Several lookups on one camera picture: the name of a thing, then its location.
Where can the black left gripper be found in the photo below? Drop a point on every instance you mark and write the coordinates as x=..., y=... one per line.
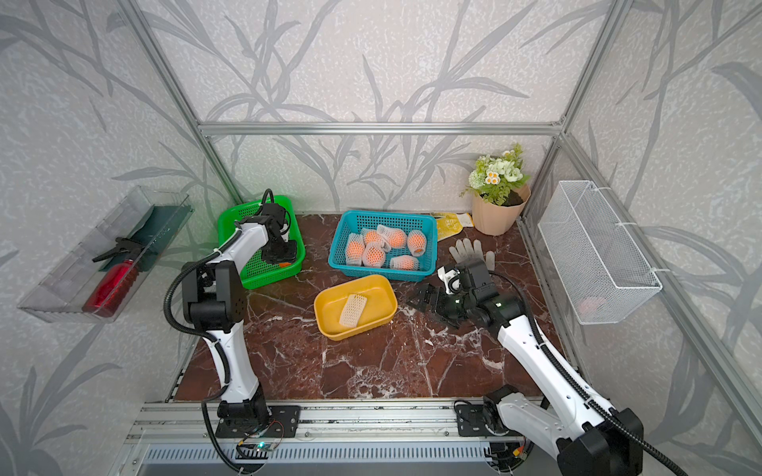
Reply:
x=291, y=257

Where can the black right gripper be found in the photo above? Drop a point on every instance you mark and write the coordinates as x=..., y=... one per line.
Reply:
x=437, y=292

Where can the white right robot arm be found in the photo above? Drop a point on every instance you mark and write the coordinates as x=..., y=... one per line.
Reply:
x=553, y=387

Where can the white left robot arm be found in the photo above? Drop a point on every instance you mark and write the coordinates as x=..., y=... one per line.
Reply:
x=214, y=303

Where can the green plastic basket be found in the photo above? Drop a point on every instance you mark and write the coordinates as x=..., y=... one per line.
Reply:
x=257, y=273

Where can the small netted orange front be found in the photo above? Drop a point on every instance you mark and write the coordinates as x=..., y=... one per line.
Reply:
x=404, y=263

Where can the yellow plastic tray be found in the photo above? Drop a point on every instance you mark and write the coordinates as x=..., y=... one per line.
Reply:
x=380, y=307

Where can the grey knit work glove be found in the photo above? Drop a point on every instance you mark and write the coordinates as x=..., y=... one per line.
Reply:
x=466, y=250

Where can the netted orange front middle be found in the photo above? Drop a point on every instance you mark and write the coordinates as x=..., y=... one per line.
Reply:
x=374, y=256

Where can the netted orange large left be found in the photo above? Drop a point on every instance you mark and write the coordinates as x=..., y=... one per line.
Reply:
x=354, y=250

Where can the teal plastic basket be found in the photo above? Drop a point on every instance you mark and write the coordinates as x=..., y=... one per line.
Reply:
x=354, y=221

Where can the yellow dotted work glove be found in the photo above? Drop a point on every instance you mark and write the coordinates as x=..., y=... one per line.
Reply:
x=451, y=224

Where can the netted orange back left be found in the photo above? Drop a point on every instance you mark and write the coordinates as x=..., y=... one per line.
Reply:
x=371, y=236

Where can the beige ribbed flower pot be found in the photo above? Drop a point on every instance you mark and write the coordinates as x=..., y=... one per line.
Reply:
x=494, y=220

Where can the dark green trowel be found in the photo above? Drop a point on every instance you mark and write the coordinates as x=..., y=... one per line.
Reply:
x=157, y=230

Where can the white green artificial flowers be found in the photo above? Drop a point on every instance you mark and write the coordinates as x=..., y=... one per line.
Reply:
x=497, y=179

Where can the pink object in wire basket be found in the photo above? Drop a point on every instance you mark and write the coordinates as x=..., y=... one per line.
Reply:
x=588, y=307

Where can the white wire mesh basket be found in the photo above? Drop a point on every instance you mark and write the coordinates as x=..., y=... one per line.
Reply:
x=595, y=254

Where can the clear plastic wall shelf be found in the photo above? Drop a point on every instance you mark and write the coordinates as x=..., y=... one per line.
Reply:
x=96, y=280

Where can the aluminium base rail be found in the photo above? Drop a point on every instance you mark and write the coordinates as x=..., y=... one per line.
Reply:
x=404, y=431

